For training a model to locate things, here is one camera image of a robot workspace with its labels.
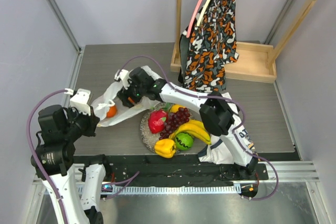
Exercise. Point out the red fake dragon fruit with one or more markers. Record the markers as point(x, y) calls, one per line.
point(157, 119)

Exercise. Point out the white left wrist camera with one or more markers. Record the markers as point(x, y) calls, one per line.
point(80, 100)

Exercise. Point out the wooden clothes rack base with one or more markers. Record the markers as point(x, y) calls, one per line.
point(257, 62)

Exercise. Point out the white slotted cable duct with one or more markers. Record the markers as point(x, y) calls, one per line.
point(235, 189)

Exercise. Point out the camouflage patterned garment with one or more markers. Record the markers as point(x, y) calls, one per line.
point(212, 46)

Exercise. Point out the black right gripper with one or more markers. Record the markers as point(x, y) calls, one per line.
point(127, 97)

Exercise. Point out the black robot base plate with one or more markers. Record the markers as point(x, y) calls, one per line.
point(179, 171)

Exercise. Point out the purple fake grape bunch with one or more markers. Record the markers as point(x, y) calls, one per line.
point(173, 121)

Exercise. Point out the zebra striped garment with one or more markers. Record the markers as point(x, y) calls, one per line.
point(184, 51)

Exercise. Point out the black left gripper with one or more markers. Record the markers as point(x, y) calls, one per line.
point(92, 119)

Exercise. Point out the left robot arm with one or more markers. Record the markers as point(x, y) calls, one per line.
point(54, 163)

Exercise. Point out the yellow fake lemon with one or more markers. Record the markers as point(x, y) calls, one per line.
point(177, 108)

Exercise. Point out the fake orange fruit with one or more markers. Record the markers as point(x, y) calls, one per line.
point(112, 112)

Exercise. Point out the white navy-trimmed tank top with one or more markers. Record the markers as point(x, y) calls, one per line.
point(230, 140)

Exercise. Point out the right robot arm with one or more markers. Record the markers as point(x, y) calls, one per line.
point(173, 94)

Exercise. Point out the yellow fake bell pepper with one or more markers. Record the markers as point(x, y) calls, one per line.
point(165, 148)

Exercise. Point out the green fake watermelon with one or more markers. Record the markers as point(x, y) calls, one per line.
point(184, 141)

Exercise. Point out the white plastic bag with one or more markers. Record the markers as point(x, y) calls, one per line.
point(102, 104)

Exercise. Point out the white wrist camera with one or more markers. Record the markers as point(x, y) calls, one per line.
point(80, 100)
point(123, 76)

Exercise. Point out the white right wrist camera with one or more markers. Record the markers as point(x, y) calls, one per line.
point(123, 76)

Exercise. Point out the yellow fake banana bunch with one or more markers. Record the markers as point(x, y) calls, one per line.
point(194, 128)

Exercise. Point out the round glass plate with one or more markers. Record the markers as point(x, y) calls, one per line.
point(148, 138)

